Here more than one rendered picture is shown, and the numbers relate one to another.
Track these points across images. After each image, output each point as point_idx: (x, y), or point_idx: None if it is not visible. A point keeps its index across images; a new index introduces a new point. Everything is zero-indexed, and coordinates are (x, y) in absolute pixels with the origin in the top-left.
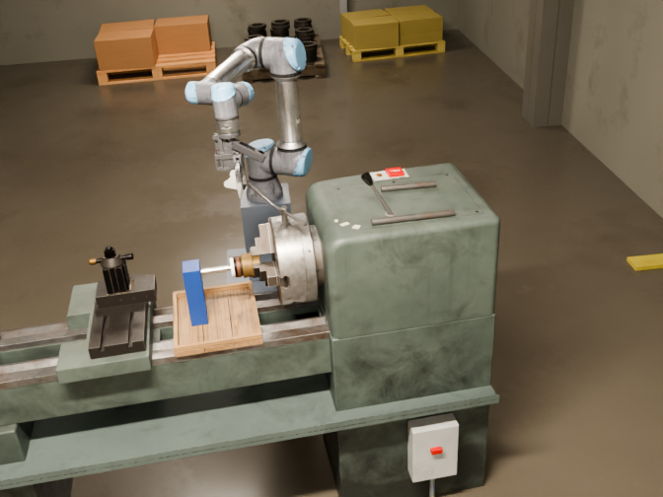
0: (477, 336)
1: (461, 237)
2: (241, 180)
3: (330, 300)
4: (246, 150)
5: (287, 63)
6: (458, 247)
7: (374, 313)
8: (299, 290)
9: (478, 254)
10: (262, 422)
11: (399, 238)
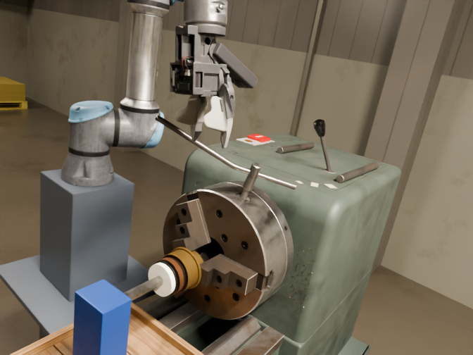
0: (361, 292)
1: (388, 189)
2: (233, 115)
3: (309, 291)
4: (236, 62)
5: None
6: (384, 200)
7: (333, 294)
8: (274, 288)
9: (387, 207)
10: None
11: (370, 194)
